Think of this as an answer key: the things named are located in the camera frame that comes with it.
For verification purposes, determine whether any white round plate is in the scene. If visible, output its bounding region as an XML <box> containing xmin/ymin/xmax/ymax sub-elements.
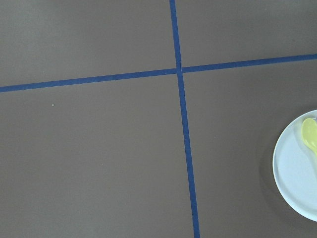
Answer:
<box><xmin>272</xmin><ymin>110</ymin><xmax>317</xmax><ymax>221</ymax></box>

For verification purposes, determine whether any yellow plastic spoon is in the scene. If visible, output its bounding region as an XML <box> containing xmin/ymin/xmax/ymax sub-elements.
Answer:
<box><xmin>301</xmin><ymin>118</ymin><xmax>317</xmax><ymax>155</ymax></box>

